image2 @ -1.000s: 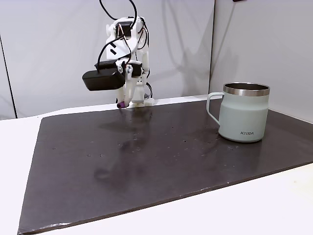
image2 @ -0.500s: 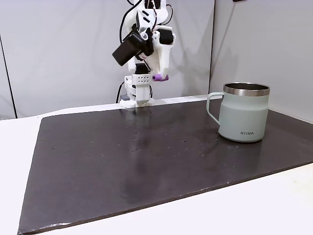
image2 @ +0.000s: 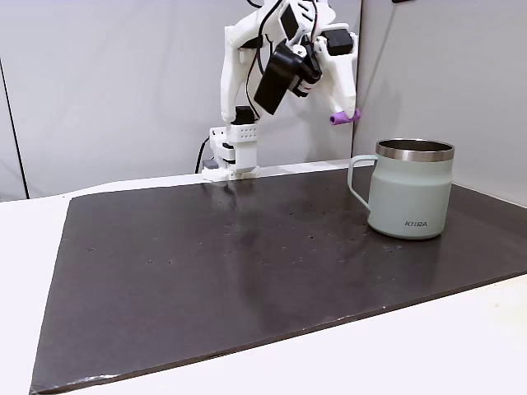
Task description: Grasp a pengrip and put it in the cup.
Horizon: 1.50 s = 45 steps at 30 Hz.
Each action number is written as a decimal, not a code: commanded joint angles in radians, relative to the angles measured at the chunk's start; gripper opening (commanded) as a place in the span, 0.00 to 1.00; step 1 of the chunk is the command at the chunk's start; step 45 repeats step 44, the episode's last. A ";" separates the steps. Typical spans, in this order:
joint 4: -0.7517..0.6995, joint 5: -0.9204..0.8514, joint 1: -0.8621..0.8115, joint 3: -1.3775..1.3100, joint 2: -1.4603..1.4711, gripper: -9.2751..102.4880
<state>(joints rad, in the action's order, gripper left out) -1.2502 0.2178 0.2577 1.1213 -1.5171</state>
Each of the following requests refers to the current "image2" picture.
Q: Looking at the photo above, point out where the black base power cable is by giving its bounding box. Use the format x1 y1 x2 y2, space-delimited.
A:
194 137 212 174

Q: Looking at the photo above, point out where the pale green steel-rimmed mug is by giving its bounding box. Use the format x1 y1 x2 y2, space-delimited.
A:
347 138 456 241

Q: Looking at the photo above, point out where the dark grey table mat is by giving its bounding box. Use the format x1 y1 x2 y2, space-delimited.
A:
29 166 527 395

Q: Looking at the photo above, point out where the black camera box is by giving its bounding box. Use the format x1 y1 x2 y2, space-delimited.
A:
253 39 323 116

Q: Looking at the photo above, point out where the purple pen grip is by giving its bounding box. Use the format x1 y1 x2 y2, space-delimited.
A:
329 108 362 126

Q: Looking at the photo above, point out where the thin grey hanging cable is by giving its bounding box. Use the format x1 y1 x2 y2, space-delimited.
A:
371 0 413 102

